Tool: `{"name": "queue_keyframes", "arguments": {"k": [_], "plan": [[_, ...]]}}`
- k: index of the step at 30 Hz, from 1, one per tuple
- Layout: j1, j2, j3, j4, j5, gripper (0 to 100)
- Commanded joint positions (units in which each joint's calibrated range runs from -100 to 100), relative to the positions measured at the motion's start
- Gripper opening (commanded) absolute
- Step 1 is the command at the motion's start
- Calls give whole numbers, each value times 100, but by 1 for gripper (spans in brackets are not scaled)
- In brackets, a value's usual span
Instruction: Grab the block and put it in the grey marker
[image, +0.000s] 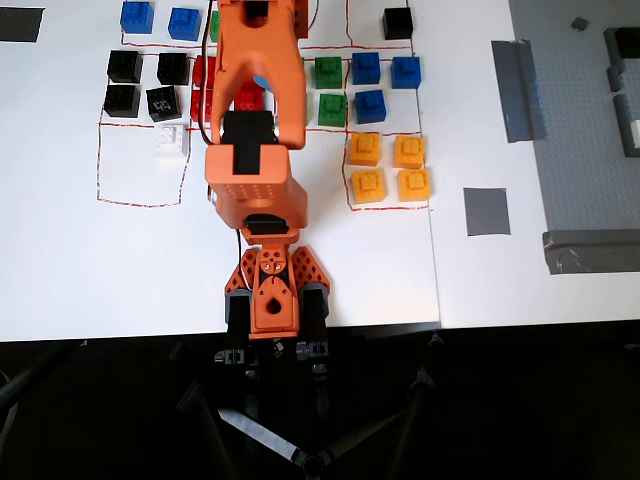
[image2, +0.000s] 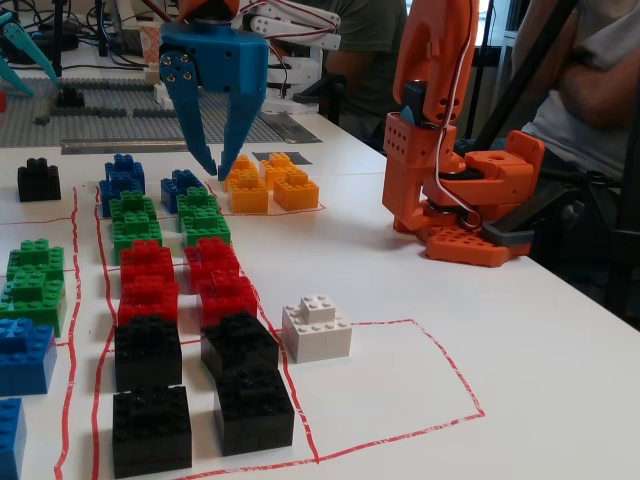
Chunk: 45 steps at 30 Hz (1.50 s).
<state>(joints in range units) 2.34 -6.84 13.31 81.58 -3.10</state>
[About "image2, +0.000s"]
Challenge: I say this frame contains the grey duct tape strip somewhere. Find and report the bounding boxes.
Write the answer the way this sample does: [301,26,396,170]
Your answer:
[259,112,322,145]
[59,138,211,156]

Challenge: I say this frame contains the black stand pole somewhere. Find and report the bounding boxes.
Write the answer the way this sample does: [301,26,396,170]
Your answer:
[97,0,109,57]
[51,0,65,77]

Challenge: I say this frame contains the white-shirt person's forearm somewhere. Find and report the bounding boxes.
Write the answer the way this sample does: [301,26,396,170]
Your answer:
[554,47,640,131]

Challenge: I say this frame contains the blue Lego block stack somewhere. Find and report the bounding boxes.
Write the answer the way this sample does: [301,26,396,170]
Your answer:
[160,169,207,211]
[104,153,146,184]
[0,317,57,396]
[0,397,29,480]
[98,172,146,218]

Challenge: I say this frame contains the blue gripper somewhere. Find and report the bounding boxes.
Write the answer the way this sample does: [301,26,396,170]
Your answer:
[158,18,270,183]

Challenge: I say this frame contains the green Lego block stack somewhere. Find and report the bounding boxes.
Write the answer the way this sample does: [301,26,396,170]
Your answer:
[6,238,66,281]
[175,187,221,221]
[0,269,69,337]
[180,207,234,247]
[109,189,157,226]
[112,209,164,264]

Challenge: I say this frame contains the person in white shirt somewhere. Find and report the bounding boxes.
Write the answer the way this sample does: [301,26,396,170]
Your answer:
[512,0,640,186]

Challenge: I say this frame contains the person in green shirt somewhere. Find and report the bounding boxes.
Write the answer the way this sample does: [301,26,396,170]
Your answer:
[319,0,409,146]

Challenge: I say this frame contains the green-shirt person's forearm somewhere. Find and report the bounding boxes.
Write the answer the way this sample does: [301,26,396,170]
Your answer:
[323,47,401,121]

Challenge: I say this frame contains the white Lego block stack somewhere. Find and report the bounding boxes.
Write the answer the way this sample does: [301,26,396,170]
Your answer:
[281,294,353,364]

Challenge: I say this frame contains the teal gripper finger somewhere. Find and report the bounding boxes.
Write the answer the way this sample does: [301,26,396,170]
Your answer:
[0,53,37,98]
[1,19,60,85]

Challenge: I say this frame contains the black table clamp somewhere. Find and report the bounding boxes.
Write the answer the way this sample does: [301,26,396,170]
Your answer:
[481,189,566,250]

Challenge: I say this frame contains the black chair back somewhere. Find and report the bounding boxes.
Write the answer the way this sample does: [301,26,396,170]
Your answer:
[299,73,349,126]

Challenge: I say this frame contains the red Lego block stack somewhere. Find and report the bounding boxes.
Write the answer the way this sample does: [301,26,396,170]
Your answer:
[196,269,260,326]
[117,274,180,326]
[183,237,241,294]
[119,239,175,286]

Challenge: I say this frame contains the grey tape marker patch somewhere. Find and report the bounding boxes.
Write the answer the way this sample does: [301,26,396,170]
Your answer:
[251,150,314,167]

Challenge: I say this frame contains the thin servo cable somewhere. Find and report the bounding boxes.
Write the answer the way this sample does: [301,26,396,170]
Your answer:
[435,19,476,216]

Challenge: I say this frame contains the grey Lego baseplate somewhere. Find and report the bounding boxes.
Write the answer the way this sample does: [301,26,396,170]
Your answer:
[0,77,281,150]

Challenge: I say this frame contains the black Lego brick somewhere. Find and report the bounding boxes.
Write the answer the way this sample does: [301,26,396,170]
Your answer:
[56,85,86,109]

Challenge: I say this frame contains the patterned paper cup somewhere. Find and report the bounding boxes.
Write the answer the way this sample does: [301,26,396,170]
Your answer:
[138,22,164,69]

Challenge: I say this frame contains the white Lego brick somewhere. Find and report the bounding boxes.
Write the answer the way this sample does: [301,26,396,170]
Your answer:
[153,82,179,109]

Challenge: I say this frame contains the black Lego block stack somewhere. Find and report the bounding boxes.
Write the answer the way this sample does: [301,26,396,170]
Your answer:
[111,384,194,479]
[113,314,183,392]
[17,157,62,203]
[213,367,296,457]
[200,312,280,381]

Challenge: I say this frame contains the orange Lego block stack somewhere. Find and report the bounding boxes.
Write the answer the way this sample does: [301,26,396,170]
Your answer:
[258,152,309,189]
[227,169,271,215]
[224,153,261,186]
[272,174,321,211]

